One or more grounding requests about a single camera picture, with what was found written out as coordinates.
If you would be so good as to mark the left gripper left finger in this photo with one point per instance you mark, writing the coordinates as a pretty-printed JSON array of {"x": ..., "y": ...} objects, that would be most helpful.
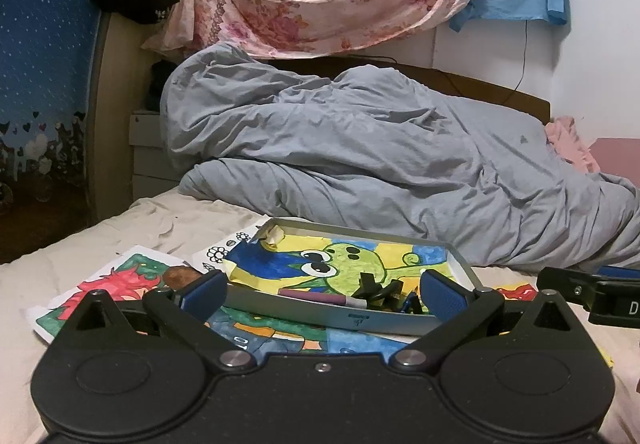
[{"x": 182, "y": 314}]

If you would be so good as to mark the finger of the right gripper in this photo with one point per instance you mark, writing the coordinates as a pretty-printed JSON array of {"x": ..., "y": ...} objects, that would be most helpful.
[
  {"x": 618, "y": 273},
  {"x": 574, "y": 286}
]

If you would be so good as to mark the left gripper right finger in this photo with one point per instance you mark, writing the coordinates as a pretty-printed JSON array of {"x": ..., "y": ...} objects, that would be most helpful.
[{"x": 460, "y": 311}]

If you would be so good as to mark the blue precision screwdriver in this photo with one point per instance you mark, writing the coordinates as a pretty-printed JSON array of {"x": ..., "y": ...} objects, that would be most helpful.
[{"x": 410, "y": 304}]

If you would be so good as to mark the walnut on painting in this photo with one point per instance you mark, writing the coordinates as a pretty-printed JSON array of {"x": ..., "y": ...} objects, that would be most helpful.
[{"x": 180, "y": 276}]

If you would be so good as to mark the blue underwater painting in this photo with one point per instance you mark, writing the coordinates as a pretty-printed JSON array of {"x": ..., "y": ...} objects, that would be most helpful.
[{"x": 336, "y": 341}]

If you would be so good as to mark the silver shallow tray box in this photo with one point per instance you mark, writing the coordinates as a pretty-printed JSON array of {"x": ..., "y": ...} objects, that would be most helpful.
[{"x": 352, "y": 319}]

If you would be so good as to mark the purple marker pen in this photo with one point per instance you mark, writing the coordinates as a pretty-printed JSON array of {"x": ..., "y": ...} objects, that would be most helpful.
[{"x": 326, "y": 299}]

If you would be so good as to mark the grey storage boxes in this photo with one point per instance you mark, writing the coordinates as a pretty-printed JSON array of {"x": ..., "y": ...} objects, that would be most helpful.
[{"x": 152, "y": 173}]

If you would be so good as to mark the pink blanket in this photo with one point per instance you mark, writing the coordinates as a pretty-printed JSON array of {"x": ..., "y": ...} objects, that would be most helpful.
[{"x": 563, "y": 136}]

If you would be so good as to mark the grey duvet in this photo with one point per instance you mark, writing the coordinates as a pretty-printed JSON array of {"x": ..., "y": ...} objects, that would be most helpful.
[{"x": 373, "y": 149}]

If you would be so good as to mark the wooden headboard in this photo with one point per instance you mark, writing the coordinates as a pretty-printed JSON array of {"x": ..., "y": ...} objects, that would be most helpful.
[{"x": 122, "y": 72}]

